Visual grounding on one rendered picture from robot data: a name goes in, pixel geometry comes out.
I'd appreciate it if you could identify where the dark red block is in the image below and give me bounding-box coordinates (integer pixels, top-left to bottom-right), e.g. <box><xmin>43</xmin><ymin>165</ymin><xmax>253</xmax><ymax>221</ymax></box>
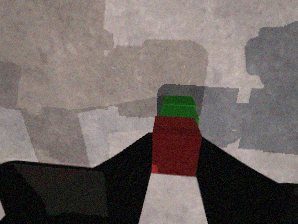
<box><xmin>151</xmin><ymin>116</ymin><xmax>202</xmax><ymax>177</ymax></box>

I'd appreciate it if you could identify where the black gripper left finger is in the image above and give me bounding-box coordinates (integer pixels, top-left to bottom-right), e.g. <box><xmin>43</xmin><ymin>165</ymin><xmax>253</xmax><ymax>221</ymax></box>
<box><xmin>0</xmin><ymin>132</ymin><xmax>153</xmax><ymax>224</ymax></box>

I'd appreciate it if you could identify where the green block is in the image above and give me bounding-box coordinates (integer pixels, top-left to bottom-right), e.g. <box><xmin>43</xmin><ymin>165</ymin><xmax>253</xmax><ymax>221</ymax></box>
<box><xmin>163</xmin><ymin>95</ymin><xmax>196</xmax><ymax>110</ymax></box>
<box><xmin>160</xmin><ymin>105</ymin><xmax>200</xmax><ymax>127</ymax></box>

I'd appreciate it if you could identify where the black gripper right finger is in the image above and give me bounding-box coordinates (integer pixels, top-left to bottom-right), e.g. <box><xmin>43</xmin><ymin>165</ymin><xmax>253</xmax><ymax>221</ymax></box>
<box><xmin>196</xmin><ymin>137</ymin><xmax>298</xmax><ymax>224</ymax></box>

